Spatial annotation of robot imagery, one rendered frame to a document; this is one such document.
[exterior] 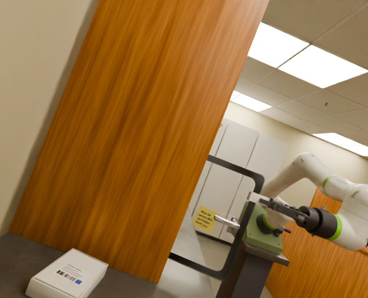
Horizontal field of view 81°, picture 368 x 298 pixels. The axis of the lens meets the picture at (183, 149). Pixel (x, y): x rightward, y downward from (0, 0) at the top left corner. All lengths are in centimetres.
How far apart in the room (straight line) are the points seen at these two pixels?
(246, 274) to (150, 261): 106
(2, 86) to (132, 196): 42
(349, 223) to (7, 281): 98
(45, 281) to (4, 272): 12
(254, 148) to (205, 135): 351
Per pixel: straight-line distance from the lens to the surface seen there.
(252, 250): 161
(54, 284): 65
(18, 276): 72
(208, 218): 80
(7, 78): 64
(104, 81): 74
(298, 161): 132
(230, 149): 403
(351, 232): 93
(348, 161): 577
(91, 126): 72
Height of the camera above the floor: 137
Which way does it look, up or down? level
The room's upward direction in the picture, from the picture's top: 21 degrees clockwise
